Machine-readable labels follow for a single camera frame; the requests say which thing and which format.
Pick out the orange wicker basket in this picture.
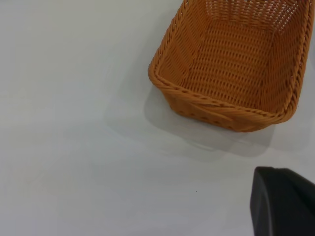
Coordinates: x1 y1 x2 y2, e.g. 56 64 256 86
147 0 315 133

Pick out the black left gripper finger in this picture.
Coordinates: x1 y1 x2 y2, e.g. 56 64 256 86
250 166 315 236

